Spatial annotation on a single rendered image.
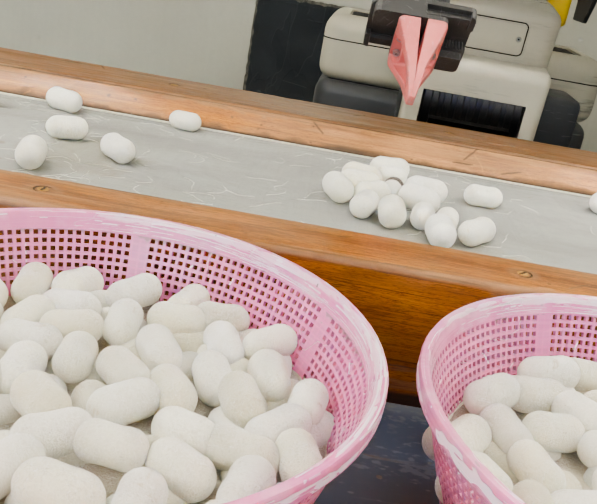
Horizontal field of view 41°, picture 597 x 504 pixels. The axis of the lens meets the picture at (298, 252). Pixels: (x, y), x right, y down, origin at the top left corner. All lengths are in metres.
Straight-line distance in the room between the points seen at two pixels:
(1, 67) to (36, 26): 2.10
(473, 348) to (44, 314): 0.22
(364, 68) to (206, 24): 1.28
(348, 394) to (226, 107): 0.51
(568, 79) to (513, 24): 0.32
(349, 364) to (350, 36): 1.25
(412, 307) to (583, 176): 0.42
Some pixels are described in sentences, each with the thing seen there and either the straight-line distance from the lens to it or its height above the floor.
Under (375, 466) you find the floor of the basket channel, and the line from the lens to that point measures 0.46.
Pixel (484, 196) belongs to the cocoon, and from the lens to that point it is 0.72.
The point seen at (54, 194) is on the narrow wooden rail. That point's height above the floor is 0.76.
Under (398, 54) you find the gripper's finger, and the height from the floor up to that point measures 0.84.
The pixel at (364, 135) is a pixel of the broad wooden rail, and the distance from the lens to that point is 0.83.
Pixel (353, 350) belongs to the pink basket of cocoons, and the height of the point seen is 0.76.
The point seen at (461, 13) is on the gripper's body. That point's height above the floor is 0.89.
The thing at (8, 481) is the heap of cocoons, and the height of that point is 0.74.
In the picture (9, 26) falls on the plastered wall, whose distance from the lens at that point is 3.04.
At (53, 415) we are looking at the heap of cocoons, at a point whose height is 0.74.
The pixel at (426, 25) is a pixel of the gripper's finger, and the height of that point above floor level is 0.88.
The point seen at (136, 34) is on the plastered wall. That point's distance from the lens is 2.88.
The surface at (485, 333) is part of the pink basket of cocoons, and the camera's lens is 0.45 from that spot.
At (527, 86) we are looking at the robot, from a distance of 1.32.
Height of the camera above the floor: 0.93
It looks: 21 degrees down
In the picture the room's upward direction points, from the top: 10 degrees clockwise
